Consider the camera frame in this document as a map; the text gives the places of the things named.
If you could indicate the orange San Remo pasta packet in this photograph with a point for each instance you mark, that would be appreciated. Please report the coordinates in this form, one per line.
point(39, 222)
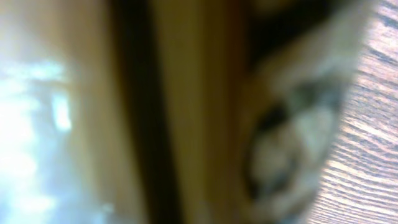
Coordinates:
point(216, 111)

